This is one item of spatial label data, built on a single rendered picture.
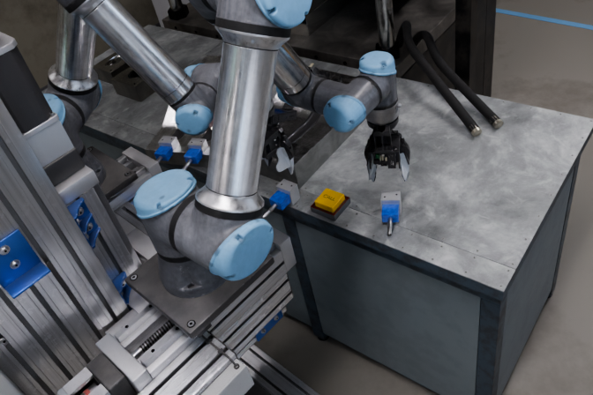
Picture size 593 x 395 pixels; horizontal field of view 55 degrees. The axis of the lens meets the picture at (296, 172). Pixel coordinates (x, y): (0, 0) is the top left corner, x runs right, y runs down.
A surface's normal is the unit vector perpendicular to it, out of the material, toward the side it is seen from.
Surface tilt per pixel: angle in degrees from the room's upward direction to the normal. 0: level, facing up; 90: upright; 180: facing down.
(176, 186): 7
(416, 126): 0
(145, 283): 0
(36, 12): 90
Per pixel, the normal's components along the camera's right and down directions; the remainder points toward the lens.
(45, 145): 0.73, 0.34
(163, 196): -0.28, -0.78
